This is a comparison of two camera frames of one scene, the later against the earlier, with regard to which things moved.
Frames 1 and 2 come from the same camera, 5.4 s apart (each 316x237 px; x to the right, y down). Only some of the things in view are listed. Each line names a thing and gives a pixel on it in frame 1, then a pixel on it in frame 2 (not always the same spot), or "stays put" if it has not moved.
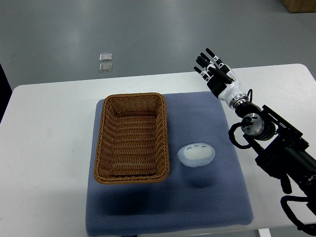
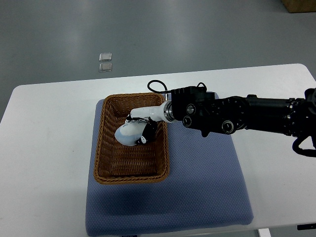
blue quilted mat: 191,199 stays put
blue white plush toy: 196,155 to 128,134
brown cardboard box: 300,6 stays put
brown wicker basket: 132,142 stays put
